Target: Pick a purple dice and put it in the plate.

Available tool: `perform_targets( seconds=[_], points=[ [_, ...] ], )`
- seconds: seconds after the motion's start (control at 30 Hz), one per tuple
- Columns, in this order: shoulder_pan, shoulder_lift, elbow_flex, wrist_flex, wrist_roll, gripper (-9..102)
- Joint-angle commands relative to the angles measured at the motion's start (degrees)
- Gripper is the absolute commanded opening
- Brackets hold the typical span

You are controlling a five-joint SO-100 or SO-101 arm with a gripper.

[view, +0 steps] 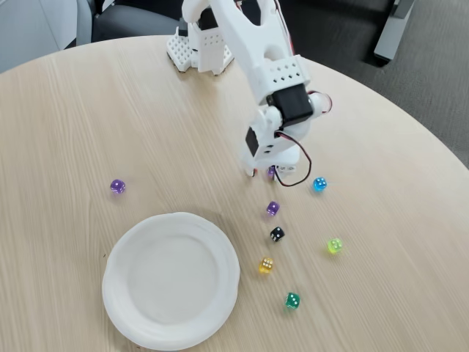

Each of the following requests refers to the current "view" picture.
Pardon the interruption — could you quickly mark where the white paper plate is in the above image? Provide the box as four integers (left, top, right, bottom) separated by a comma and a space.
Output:
101, 211, 241, 351

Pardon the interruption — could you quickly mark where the grey desk leg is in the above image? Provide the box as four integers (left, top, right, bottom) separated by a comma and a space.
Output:
373, 0, 417, 67

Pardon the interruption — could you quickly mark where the dark grey chair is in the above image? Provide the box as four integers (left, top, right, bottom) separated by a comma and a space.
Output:
90, 0, 186, 43

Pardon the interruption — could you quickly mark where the white cabinet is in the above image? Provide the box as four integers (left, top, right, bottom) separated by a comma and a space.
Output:
0, 0, 92, 73

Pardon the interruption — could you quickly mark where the red black servo cable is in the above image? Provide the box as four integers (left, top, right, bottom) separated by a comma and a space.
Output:
273, 0, 334, 188

